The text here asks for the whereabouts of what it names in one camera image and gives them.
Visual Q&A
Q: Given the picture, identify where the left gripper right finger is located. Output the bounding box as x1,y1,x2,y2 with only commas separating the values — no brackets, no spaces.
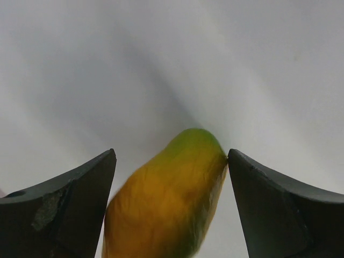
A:
228,149,343,258

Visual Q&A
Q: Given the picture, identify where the yellow orange mango toy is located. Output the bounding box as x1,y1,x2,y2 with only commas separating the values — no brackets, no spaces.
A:
102,128,227,257

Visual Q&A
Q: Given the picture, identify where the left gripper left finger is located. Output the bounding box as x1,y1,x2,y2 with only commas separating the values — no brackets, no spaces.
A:
1,149,117,257

